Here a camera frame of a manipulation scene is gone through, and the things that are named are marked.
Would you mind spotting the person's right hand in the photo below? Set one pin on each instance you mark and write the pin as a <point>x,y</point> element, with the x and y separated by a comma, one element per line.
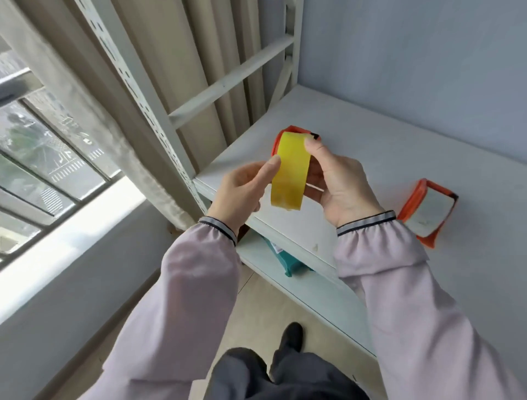
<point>346,189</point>

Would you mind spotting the person's right thumb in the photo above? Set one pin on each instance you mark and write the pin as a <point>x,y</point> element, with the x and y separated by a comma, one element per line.
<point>316,150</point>

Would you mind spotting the beige curtain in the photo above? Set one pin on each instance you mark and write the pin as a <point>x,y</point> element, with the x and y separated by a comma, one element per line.
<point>185,62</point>

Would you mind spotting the person's left thumb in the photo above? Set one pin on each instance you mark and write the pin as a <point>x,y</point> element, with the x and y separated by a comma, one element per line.
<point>263,169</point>

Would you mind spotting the person's right forearm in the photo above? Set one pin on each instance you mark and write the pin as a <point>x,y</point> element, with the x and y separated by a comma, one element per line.
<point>411,313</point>

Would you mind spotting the person's dark grey trousers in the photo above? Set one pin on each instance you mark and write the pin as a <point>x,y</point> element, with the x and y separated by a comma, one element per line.
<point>296,379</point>

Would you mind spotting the teal box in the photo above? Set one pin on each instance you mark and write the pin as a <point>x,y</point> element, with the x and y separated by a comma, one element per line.
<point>288,261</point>

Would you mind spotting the window with metal frame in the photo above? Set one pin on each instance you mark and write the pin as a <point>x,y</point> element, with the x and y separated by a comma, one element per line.
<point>41,156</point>

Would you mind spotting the yellow tape roll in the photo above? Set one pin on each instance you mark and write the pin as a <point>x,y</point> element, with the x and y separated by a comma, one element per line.
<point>288,173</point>

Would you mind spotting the person's black shoe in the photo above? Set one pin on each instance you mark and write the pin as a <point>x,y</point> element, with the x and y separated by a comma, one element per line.
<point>293,336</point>

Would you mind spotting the person's left forearm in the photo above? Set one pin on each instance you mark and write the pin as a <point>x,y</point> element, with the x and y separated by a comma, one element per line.
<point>181,313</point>

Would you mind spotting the orange packet with white label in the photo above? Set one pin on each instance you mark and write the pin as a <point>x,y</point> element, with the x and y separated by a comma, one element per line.
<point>432,210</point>

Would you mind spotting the white metal shelf rack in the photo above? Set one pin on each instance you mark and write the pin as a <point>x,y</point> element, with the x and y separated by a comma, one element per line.
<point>123,62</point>

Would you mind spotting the person's left hand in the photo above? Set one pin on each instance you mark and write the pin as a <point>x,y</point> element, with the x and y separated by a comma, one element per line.
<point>234,193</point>

